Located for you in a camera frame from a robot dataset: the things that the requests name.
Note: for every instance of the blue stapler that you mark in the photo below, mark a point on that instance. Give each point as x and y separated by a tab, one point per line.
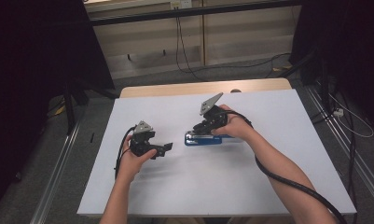
203	140

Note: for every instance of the wooden table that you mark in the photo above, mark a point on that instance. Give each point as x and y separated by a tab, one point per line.
175	88

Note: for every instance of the white power adapter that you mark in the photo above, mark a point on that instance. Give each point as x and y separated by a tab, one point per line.
338	112

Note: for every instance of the yellow floor tape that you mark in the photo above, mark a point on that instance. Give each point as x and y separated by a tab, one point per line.
60	109

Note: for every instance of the white table board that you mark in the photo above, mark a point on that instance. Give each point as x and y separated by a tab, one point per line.
206	186

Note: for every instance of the white wall socket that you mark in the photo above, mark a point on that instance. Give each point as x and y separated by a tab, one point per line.
181	3

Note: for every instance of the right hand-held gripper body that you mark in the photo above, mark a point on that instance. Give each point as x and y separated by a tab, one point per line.
213	113

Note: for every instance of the person's right hand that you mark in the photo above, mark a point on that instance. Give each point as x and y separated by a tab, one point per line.
234	124

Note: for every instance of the black horizontal bar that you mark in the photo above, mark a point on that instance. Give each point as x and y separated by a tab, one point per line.
187	13

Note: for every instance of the black curtain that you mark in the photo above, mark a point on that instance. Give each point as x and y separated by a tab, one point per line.
29	77
346	46

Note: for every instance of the aluminium floor rail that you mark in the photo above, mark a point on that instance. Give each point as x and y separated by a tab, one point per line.
346	146
55	174

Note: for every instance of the person's left hand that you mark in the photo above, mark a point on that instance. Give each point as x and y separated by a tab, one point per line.
133	161

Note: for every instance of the black stand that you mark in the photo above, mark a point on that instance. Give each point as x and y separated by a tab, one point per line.
72	105

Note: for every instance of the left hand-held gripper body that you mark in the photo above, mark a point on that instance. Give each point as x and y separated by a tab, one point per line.
141	140

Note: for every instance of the small black floor piece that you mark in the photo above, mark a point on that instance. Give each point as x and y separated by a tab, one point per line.
92	137

